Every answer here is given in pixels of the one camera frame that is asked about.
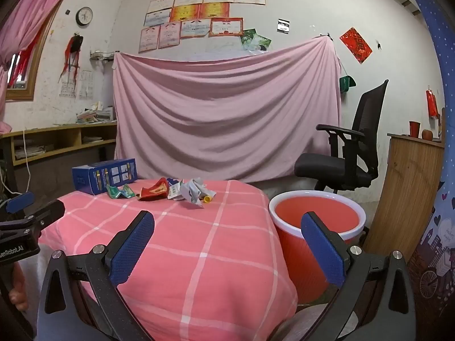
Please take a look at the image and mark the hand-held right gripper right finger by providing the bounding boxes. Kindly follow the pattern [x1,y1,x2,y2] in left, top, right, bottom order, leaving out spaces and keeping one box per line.
[300,211,416,341]

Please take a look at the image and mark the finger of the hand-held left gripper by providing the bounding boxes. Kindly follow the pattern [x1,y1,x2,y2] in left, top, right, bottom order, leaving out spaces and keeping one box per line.
[14,199,66,235]
[0,192,35,221]

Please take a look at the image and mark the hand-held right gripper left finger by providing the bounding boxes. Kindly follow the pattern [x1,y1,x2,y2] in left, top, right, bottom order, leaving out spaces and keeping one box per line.
[36,210,157,341]

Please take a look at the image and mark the red bucket with white rim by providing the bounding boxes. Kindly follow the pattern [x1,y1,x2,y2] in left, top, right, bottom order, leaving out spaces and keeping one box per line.
[268,190,367,305]

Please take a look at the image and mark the red wrapper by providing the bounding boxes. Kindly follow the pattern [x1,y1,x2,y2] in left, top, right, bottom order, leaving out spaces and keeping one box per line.
[137,176,169,201]

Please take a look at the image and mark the white wrapper with green label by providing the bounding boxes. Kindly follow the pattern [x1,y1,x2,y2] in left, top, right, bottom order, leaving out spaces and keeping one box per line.
[166,177,184,200]

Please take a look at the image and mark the grey white wrapper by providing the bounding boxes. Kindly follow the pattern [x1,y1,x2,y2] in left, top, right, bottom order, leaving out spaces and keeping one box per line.
[179,178,209,210]

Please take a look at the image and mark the person's left hand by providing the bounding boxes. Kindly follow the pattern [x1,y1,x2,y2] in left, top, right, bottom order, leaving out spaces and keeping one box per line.
[9,266,30,311]

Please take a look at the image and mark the blue cardboard box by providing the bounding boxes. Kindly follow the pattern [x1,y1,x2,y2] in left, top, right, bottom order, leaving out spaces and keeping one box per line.
[72,158,139,196]

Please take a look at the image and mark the pink checked blanket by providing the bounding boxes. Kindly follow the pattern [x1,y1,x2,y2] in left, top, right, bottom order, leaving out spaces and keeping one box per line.
[37,179,299,341]

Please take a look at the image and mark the black office chair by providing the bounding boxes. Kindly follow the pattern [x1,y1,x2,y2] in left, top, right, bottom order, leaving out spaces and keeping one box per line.
[294,79,390,194]

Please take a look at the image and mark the wooden cabinet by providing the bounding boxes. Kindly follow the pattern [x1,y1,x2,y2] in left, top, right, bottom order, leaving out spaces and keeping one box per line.
[362,132,446,275]

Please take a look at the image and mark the stack of papers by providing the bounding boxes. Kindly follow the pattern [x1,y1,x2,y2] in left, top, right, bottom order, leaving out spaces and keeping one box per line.
[75,101,116,124]

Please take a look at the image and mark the red hanging ornament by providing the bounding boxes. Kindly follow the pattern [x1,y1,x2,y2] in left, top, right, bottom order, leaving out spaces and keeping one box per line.
[59,34,85,86]

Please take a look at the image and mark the pink hanging sheet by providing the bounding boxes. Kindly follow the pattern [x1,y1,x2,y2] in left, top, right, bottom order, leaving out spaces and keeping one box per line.
[113,36,343,183]

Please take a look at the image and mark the green hanging bag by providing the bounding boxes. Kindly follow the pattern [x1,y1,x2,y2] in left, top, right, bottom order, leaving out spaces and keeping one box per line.
[338,74,357,93]

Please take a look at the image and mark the red hanging packet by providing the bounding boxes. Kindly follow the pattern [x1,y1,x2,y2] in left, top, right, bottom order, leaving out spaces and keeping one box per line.
[425,88,439,119]

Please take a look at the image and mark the pink window curtain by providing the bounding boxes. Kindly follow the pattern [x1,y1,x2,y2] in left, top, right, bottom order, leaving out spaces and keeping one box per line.
[0,0,83,134]

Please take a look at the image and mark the green photo print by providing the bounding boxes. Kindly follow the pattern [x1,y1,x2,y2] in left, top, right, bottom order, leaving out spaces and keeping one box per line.
[240,28,257,49]
[250,34,273,52]

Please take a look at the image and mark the blue printed curtain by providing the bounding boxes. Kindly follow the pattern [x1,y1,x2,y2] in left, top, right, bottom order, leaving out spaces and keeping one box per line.
[397,0,455,341]

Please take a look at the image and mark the white cable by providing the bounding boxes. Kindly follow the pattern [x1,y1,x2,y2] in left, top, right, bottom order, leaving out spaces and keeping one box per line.
[0,130,32,197]

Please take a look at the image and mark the wooden wall shelf desk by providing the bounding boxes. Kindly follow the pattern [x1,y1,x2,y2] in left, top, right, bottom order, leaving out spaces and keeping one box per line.
[0,122,118,166]

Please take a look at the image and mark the wooden window frame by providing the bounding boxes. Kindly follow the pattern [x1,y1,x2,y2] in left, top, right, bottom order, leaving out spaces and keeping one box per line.
[5,5,59,102]

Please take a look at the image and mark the white wall calendar sheets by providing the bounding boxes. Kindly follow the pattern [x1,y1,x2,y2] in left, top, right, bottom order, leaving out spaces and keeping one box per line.
[59,70,94,99]

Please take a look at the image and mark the small wall shelf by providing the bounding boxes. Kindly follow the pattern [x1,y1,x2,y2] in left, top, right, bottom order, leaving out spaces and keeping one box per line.
[89,47,116,64]

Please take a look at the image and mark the round wall clock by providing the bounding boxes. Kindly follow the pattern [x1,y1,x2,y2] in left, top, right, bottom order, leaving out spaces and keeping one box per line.
[76,6,94,27]

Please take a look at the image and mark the red paper wall poster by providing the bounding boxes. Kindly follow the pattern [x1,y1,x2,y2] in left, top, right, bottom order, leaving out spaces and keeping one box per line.
[339,27,373,65]

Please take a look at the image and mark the group of framed wall certificates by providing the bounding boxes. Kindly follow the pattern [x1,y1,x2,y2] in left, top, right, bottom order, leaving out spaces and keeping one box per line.
[138,0,267,54]

